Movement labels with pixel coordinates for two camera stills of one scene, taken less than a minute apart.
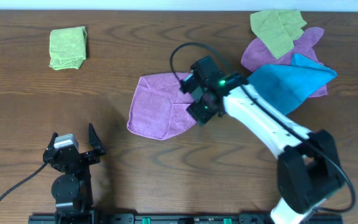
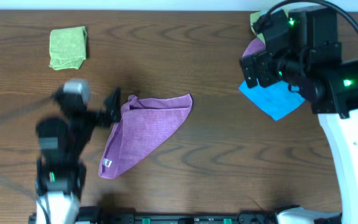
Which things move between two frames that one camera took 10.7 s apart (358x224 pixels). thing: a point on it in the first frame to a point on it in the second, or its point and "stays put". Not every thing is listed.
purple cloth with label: (158, 107) to (142, 124)
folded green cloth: (67, 48) stays put
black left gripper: (94, 157) to (104, 117)
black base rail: (96, 218) stays put
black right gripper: (200, 117) to (261, 62)
